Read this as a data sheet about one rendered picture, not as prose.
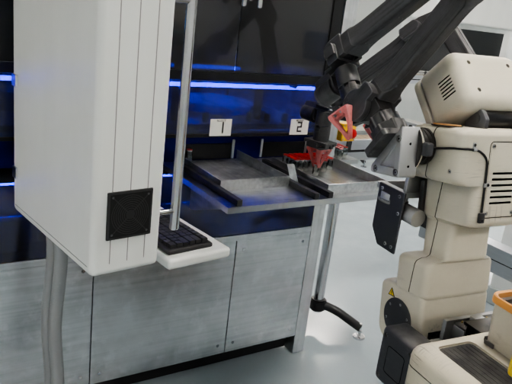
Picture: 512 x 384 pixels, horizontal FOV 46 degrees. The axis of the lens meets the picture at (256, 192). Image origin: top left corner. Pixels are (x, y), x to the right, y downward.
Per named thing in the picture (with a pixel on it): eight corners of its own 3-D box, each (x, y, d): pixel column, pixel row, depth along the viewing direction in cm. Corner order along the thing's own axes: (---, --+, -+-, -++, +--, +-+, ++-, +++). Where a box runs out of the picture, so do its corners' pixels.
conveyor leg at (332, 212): (303, 307, 289) (328, 154, 266) (318, 304, 294) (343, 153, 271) (315, 316, 282) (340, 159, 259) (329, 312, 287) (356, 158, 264)
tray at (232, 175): (174, 161, 211) (174, 152, 210) (236, 158, 225) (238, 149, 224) (219, 191, 184) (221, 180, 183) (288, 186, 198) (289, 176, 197)
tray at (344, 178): (270, 165, 221) (272, 156, 220) (326, 163, 234) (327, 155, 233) (327, 195, 193) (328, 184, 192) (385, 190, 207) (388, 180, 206)
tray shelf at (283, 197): (160, 167, 209) (160, 161, 208) (317, 160, 246) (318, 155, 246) (227, 214, 171) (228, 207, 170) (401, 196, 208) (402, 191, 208)
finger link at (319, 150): (314, 163, 218) (318, 138, 216) (329, 168, 214) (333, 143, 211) (302, 165, 214) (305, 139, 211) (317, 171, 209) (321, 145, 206)
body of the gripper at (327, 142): (314, 141, 217) (317, 120, 214) (337, 148, 210) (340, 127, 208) (302, 142, 212) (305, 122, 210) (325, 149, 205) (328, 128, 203)
